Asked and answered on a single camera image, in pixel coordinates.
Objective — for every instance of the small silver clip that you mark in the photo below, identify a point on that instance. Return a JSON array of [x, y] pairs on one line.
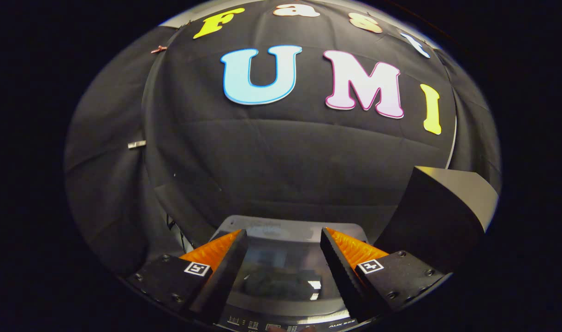
[[137, 144]]

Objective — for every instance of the dark grey washing machine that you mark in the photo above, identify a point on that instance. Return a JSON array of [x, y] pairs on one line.
[[271, 226]]

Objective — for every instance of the small red clip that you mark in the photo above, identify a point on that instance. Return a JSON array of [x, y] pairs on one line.
[[159, 49]]

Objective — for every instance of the washing machine glass lid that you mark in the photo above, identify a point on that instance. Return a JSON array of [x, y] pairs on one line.
[[280, 267]]

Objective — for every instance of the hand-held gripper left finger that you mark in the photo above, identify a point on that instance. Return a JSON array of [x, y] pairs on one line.
[[225, 281]]

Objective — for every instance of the black backdrop cloth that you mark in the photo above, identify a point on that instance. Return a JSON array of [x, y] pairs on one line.
[[285, 152]]

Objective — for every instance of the grey cabinet with stickers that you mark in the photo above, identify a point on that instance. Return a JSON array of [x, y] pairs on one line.
[[428, 216]]

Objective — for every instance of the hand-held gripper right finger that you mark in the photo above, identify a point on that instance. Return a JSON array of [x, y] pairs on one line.
[[343, 276]]

